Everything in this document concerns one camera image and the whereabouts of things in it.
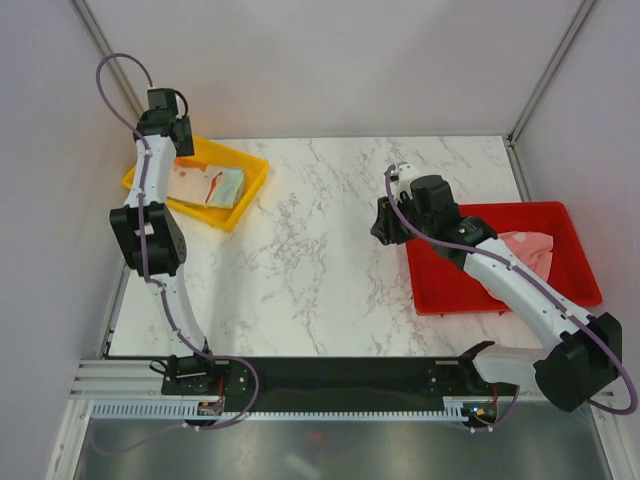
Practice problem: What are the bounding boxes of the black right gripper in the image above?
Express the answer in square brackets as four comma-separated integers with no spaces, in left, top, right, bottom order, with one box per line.
[370,189,434,246]

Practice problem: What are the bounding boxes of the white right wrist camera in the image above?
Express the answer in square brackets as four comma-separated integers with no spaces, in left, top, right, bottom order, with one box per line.
[390,162,420,198]

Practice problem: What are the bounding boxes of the pink white towel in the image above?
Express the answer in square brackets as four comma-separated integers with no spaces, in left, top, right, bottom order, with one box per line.
[498,231,554,281]

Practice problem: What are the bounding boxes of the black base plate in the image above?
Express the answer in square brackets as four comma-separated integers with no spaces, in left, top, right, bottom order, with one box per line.
[160,340,521,414]

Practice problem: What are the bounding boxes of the light blue white towel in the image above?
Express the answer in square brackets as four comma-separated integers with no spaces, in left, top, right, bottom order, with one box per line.
[207,169,246,209]

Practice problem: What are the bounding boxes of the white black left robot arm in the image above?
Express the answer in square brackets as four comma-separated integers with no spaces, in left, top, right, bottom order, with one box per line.
[109,87,222,396]

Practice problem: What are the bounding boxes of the white slotted cable duct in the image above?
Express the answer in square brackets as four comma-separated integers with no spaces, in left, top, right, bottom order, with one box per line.
[90,399,488,422]

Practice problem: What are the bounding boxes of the aluminium frame post right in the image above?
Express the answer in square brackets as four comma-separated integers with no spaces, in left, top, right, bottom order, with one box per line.
[504,0,600,149]

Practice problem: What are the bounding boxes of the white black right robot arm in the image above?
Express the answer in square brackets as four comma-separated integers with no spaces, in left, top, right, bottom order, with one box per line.
[371,164,638,415]

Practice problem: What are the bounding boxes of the orange patterned towel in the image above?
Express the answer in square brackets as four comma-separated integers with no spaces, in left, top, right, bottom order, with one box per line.
[168,160,227,207]

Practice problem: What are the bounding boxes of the red plastic tray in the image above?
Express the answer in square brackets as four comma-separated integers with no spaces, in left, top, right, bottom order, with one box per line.
[406,202,602,315]

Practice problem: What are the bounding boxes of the aluminium frame post left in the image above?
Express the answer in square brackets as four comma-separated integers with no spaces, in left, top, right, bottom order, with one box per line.
[69,0,152,141]

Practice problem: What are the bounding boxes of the aluminium frame post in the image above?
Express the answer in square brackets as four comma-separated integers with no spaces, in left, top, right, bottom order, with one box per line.
[69,0,152,141]
[504,0,600,149]

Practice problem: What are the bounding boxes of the yellow plastic tray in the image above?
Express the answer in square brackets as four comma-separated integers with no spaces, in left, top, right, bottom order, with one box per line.
[109,135,269,236]

